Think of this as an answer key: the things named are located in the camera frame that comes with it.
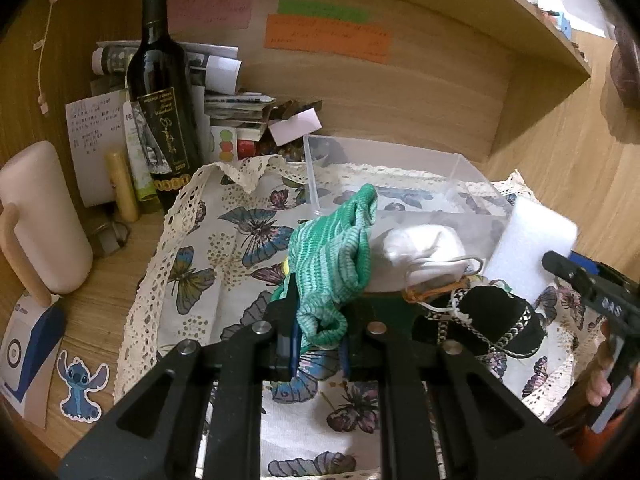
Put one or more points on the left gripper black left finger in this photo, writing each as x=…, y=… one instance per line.
x=197, y=413

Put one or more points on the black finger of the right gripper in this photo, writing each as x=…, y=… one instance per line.
x=579, y=279

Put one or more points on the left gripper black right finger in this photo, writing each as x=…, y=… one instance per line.
x=442, y=413

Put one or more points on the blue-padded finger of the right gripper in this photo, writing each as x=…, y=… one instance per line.
x=587, y=264

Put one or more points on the white foam sponge block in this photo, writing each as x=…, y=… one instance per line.
x=532, y=230

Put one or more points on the green striped knit cloth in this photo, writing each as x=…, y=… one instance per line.
x=329, y=260

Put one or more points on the person's right hand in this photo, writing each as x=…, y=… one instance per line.
x=598, y=386

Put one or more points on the blue Stitch cartoon sticker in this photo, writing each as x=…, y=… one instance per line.
x=80, y=382

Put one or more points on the black embroidered pouch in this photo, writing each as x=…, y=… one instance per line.
x=484, y=319

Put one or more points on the blue and white box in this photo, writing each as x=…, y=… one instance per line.
x=28, y=354

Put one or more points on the clear plastic storage box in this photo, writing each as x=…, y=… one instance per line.
x=414, y=186

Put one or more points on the butterfly print lace tablecloth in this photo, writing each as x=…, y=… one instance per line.
x=198, y=287

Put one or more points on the wooden cylinder stick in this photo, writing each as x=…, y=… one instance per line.
x=118, y=172

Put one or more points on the white handwritten note card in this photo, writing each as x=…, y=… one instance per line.
x=95, y=127

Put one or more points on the orange paper note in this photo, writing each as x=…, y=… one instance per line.
x=307, y=34

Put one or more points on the stack of papers and books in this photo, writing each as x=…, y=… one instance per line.
x=213, y=88

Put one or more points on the small white cardboard box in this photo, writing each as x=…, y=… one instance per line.
x=291, y=129

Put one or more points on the dark wine bottle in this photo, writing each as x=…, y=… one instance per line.
x=160, y=91

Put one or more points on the green paper note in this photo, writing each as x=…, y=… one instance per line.
x=321, y=9

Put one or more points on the pink paper note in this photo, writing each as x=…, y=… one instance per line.
x=187, y=14

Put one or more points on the white drawstring pouch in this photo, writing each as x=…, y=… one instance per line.
x=410, y=256

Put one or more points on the pink mug with handle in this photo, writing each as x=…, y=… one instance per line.
x=41, y=235

